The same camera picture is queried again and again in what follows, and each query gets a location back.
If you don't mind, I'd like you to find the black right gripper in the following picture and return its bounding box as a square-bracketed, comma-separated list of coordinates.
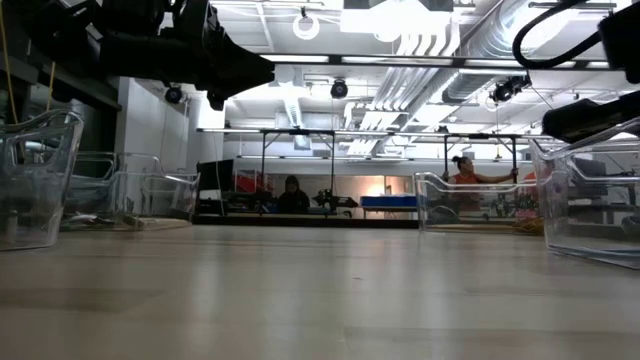
[541, 89, 640, 145]

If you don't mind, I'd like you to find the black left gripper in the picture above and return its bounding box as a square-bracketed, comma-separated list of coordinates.
[98, 0, 276, 113]

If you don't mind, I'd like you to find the person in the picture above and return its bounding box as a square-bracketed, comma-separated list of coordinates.
[442, 155, 520, 214]
[522, 171, 540, 211]
[277, 174, 311, 215]

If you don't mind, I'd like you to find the black ceiling track light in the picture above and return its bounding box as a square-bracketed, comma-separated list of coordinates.
[488, 73, 533, 105]

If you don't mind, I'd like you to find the clear plastic bin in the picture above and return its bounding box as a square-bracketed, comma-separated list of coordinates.
[528, 117, 640, 271]
[413, 171, 545, 235]
[0, 108, 87, 253]
[59, 151, 201, 232]

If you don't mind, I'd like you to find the black monitor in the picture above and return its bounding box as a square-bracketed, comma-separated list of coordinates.
[195, 158, 236, 202]

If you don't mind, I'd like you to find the black beam with light strips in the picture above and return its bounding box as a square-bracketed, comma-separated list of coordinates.
[259, 49, 640, 71]

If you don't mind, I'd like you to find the blue storage tote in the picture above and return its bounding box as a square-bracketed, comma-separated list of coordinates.
[359, 194, 418, 209]

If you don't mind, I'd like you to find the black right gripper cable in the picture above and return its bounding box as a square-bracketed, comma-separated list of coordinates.
[511, 0, 602, 71]

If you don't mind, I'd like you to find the white ring lamp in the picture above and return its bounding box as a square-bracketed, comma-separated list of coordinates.
[291, 12, 322, 42]

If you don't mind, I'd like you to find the black gantry frame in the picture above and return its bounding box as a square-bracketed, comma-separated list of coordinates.
[442, 132, 519, 182]
[258, 128, 337, 202]

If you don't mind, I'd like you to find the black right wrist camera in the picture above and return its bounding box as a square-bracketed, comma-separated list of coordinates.
[597, 2, 640, 85]

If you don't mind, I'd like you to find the black aluminium table frame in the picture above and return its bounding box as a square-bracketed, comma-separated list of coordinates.
[192, 213, 421, 230]

